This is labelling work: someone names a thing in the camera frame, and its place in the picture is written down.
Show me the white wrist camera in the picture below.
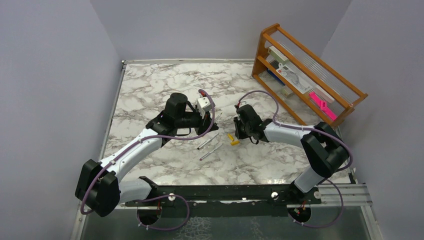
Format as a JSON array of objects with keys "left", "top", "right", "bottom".
[
  {"left": 234, "top": 101, "right": 247, "bottom": 110},
  {"left": 196, "top": 97, "right": 212, "bottom": 118}
]

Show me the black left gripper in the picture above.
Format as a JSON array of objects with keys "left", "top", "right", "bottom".
[{"left": 175, "top": 108, "right": 219, "bottom": 137}]

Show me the white device on shelf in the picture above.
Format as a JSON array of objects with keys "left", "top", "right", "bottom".
[{"left": 277, "top": 63, "right": 312, "bottom": 94}]

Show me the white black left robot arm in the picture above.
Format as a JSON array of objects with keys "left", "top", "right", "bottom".
[{"left": 75, "top": 89, "right": 219, "bottom": 217}]

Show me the aluminium frame rail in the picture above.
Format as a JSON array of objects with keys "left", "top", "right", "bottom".
[{"left": 318, "top": 184, "right": 373, "bottom": 207}]

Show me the pink tool on shelf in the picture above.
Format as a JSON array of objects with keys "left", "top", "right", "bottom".
[{"left": 308, "top": 92, "right": 337, "bottom": 121}]

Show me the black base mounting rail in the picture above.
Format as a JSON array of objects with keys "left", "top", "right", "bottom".
[{"left": 124, "top": 184, "right": 322, "bottom": 218}]

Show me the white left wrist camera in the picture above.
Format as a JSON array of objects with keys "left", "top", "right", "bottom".
[{"left": 196, "top": 97, "right": 212, "bottom": 118}]

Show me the wooden shelf rack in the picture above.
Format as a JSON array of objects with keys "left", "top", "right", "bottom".
[{"left": 251, "top": 23, "right": 368, "bottom": 127}]

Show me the white green box on shelf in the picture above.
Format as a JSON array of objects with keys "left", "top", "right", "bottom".
[{"left": 267, "top": 45, "right": 290, "bottom": 65}]

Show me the yellow pen cap upper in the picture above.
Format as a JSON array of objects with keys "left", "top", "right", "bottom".
[{"left": 227, "top": 133, "right": 234, "bottom": 141}]

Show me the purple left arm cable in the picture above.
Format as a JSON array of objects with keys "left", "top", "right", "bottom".
[{"left": 80, "top": 88, "right": 216, "bottom": 232}]

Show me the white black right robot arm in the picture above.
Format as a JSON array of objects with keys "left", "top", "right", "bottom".
[{"left": 233, "top": 104, "right": 350, "bottom": 204}]

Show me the silver pen middle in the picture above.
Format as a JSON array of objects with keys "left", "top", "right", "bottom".
[{"left": 196, "top": 133, "right": 219, "bottom": 150}]

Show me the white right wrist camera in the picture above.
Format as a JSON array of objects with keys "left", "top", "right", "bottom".
[{"left": 234, "top": 101, "right": 247, "bottom": 110}]

